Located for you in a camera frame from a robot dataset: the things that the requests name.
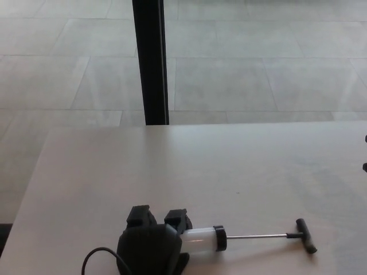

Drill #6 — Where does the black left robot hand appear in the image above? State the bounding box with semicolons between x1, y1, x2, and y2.
116;205;196;275

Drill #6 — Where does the white air pump black handle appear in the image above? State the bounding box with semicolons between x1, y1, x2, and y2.
179;218;318;256

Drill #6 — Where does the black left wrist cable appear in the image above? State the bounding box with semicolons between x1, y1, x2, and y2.
82;246;130;275

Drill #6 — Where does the black vertical post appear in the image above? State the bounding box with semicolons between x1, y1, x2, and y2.
132;0;170;126

